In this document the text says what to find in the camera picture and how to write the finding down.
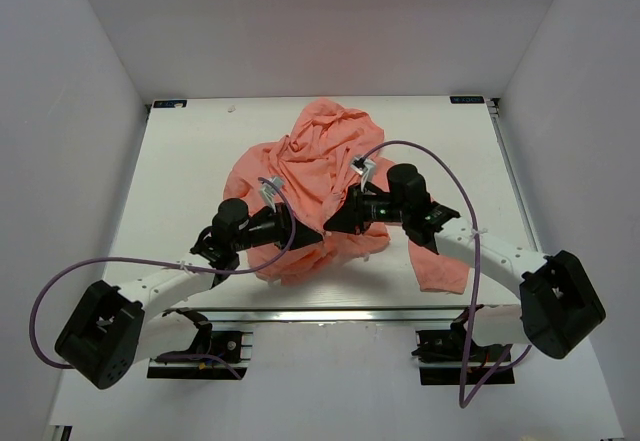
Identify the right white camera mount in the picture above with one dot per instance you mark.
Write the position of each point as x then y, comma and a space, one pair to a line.
365, 168

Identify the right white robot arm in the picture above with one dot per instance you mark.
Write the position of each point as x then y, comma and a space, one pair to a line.
557, 306

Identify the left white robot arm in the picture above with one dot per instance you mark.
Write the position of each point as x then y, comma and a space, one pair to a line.
116, 326

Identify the blue table label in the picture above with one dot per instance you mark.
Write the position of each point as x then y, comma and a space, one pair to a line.
169, 104
466, 99

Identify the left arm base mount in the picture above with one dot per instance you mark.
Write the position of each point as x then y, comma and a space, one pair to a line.
184, 344

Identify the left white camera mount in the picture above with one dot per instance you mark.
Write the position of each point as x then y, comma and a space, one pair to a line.
269, 190

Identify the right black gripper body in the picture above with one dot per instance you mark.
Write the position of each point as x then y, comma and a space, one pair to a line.
379, 208

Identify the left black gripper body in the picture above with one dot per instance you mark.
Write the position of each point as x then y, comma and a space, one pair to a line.
271, 229

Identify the left blue table label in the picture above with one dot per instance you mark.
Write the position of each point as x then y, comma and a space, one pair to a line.
169, 104

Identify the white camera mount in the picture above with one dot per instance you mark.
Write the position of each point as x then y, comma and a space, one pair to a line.
365, 168
269, 190

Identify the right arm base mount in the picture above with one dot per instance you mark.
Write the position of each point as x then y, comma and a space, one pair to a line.
439, 353

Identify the salmon pink jacket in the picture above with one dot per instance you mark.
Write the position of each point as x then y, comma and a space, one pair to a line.
314, 163

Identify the right blue table label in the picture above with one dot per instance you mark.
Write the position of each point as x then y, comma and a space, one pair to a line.
466, 99

